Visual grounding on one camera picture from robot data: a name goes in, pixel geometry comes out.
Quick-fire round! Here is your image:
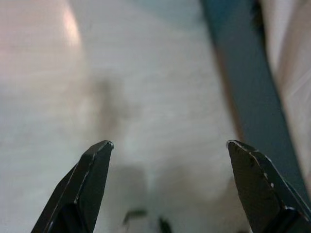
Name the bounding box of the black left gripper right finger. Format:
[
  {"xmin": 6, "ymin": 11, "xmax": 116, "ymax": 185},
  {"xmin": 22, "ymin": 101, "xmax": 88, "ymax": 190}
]
[{"xmin": 227, "ymin": 140, "xmax": 311, "ymax": 233}]

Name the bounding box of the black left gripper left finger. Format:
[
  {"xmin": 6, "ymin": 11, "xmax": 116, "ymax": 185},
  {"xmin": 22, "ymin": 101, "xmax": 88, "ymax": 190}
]
[{"xmin": 30, "ymin": 140, "xmax": 115, "ymax": 233}]

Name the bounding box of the mattress with cream sheet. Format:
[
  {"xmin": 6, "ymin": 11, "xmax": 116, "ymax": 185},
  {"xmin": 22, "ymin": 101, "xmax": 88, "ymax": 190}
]
[{"xmin": 255, "ymin": 0, "xmax": 311, "ymax": 136}]

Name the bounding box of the teal bed frame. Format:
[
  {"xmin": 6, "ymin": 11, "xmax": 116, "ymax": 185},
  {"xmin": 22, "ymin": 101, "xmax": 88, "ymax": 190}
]
[{"xmin": 199, "ymin": 0, "xmax": 311, "ymax": 197}]

